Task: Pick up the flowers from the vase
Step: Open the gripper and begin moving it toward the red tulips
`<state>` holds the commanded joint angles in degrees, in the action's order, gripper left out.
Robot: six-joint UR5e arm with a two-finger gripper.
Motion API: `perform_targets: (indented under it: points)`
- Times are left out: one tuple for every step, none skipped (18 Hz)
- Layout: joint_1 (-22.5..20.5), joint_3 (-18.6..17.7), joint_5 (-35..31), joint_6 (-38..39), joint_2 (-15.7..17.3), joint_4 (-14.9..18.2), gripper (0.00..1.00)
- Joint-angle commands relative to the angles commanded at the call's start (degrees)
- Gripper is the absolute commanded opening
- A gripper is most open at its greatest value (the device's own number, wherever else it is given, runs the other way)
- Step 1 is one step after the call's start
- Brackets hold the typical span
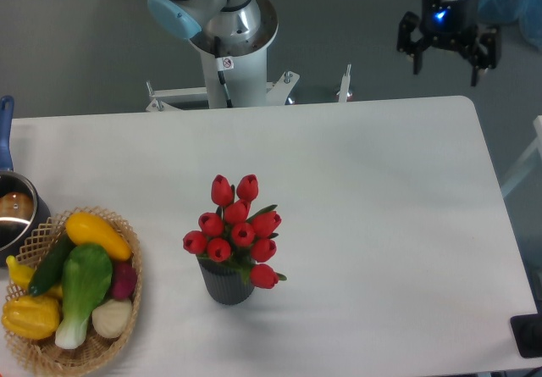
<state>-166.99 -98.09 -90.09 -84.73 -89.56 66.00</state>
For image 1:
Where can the white garlic bulb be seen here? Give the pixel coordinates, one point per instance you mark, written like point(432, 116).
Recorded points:
point(110, 319)

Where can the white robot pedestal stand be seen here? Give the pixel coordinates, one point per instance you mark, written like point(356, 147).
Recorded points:
point(230, 82)

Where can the dark green cucumber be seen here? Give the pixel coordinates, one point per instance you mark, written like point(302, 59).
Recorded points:
point(49, 271)

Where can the dark grey ribbed vase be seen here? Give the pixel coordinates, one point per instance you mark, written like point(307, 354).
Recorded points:
point(224, 285)

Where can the yellow bell pepper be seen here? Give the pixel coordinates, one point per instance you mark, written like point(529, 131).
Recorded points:
point(33, 318)

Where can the green bok choy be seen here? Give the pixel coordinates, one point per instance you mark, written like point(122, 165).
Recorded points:
point(86, 279)

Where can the blue plastic bag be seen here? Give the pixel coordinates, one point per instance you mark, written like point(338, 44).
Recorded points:
point(526, 13)

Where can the purple red radish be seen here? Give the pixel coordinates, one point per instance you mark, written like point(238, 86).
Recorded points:
point(123, 281)

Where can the woven wicker basket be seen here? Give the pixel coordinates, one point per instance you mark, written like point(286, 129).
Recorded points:
point(44, 358)

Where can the blue handled saucepan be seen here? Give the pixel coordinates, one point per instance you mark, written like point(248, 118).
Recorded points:
point(22, 208)

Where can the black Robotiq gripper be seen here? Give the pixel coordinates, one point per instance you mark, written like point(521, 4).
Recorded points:
point(446, 24)

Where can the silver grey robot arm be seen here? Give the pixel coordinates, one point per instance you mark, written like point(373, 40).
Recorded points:
point(189, 19)

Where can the black device at edge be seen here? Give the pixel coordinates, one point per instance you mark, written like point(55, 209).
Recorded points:
point(527, 334)

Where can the yellow squash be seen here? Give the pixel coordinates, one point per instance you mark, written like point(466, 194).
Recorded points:
point(83, 228)

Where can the small yellow banana pepper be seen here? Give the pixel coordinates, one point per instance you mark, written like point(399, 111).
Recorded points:
point(21, 275)

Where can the red tulip bouquet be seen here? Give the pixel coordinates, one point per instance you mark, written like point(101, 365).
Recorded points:
point(233, 238)

